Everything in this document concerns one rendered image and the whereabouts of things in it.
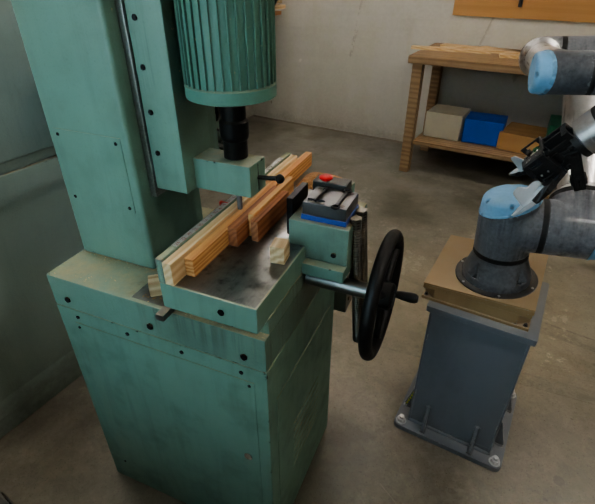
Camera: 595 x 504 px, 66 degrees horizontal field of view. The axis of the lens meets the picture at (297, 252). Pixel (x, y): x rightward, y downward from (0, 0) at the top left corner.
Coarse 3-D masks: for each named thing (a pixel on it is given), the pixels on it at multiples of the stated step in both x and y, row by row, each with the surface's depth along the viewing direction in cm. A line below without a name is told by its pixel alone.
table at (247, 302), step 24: (264, 240) 101; (216, 264) 93; (240, 264) 93; (264, 264) 93; (288, 264) 93; (312, 264) 99; (168, 288) 88; (192, 288) 87; (216, 288) 87; (240, 288) 87; (264, 288) 87; (288, 288) 95; (192, 312) 89; (216, 312) 86; (240, 312) 83; (264, 312) 85
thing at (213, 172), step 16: (208, 160) 96; (224, 160) 96; (240, 160) 96; (256, 160) 96; (208, 176) 98; (224, 176) 96; (240, 176) 94; (256, 176) 96; (224, 192) 98; (240, 192) 96; (256, 192) 98
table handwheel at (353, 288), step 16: (384, 240) 91; (400, 240) 99; (384, 256) 88; (400, 256) 107; (384, 272) 87; (400, 272) 110; (336, 288) 101; (352, 288) 100; (368, 288) 87; (384, 288) 97; (368, 304) 86; (384, 304) 97; (368, 320) 87; (384, 320) 109; (368, 336) 88; (368, 352) 92
